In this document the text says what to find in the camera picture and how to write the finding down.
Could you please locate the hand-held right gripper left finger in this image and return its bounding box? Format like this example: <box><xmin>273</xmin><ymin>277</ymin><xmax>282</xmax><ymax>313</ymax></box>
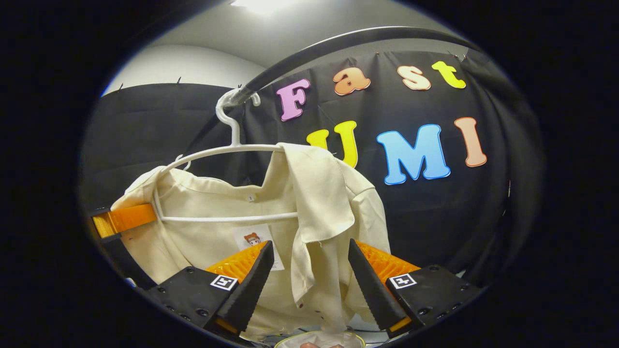
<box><xmin>144</xmin><ymin>240</ymin><xmax>274</xmax><ymax>339</ymax></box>

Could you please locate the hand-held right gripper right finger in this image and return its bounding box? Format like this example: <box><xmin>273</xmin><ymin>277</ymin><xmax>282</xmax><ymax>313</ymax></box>
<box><xmin>347</xmin><ymin>239</ymin><xmax>486</xmax><ymax>339</ymax></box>

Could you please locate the laundry hamper with yellow-green rim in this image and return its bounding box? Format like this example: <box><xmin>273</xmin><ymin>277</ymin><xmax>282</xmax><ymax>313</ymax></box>
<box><xmin>273</xmin><ymin>330</ymin><xmax>367</xmax><ymax>348</ymax></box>

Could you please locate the cream button-up shirt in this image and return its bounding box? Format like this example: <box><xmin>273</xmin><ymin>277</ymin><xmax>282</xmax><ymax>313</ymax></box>
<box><xmin>110</xmin><ymin>143</ymin><xmax>391</xmax><ymax>343</ymax></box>

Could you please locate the black metal clothes rack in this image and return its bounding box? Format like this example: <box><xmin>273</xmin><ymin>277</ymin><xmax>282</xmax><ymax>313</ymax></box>
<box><xmin>193</xmin><ymin>26</ymin><xmax>484</xmax><ymax>145</ymax></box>

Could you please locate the black backdrop cloth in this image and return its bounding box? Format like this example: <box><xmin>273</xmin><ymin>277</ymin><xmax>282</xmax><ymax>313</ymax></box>
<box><xmin>80</xmin><ymin>46</ymin><xmax>545</xmax><ymax>290</ymax></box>

